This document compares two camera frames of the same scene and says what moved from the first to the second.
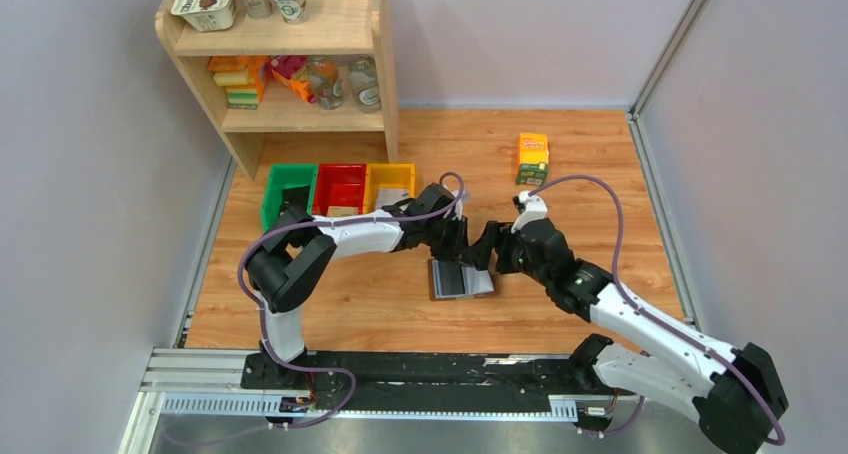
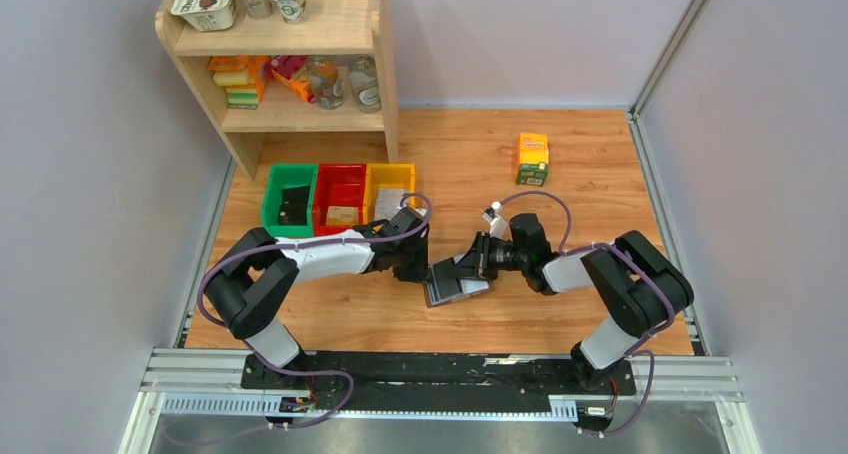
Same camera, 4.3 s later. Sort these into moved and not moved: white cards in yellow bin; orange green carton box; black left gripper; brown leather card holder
Moved: black left gripper
Not moved: orange green carton box; brown leather card holder; white cards in yellow bin
